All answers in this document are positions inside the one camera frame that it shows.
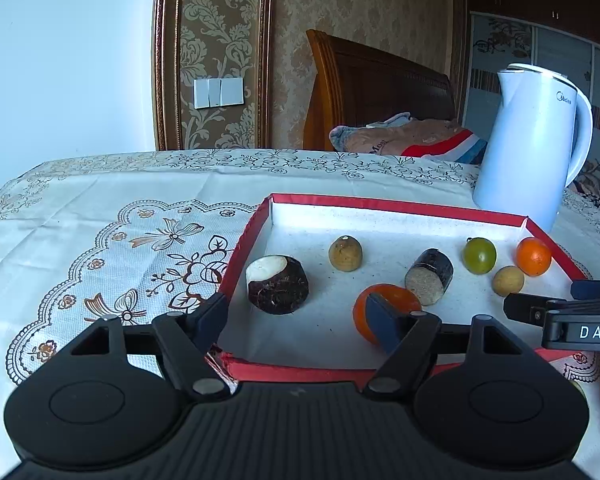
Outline red cardboard box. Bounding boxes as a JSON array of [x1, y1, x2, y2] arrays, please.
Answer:
[[207, 192, 593, 386]]

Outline dark purple sugarcane piece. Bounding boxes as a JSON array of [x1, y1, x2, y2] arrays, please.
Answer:
[[405, 248, 454, 307]]

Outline brown wooden headboard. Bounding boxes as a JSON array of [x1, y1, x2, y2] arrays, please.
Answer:
[[302, 29, 458, 152]]

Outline tan printed blanket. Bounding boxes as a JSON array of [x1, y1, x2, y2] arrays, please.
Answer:
[[345, 119, 489, 165]]

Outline large tan longan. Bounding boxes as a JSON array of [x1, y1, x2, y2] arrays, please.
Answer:
[[328, 235, 364, 273]]

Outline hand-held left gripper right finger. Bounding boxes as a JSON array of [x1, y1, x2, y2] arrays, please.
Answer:
[[362, 292, 533, 402]]

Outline knobby dark sugarcane piece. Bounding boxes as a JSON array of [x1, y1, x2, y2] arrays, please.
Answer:
[[246, 255, 310, 316]]

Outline small orange tangerine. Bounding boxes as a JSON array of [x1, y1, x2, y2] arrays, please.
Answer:
[[516, 237, 552, 277]]

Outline small round green fruit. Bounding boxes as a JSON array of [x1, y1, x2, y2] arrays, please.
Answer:
[[463, 237, 497, 275]]

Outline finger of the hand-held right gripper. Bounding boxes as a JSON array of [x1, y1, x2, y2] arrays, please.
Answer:
[[503, 292, 567, 325], [571, 280, 600, 301]]

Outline gold wall panel frame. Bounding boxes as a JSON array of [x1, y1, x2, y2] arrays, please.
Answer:
[[152, 0, 276, 152]]

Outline white electric kettle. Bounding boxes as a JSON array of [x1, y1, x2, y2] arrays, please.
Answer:
[[472, 63, 593, 233]]

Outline small tan longan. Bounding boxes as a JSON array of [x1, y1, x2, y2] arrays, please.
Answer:
[[491, 265, 525, 297]]

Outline large orange tangerine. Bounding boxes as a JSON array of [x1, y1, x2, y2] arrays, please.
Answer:
[[352, 284, 423, 346]]

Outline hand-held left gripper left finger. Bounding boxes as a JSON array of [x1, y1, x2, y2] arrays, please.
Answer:
[[70, 291, 230, 402]]

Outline white wall switch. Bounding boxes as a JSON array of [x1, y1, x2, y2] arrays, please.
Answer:
[[194, 77, 245, 109]]

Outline grey blue cloth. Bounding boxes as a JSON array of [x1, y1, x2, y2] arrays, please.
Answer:
[[328, 112, 413, 152]]

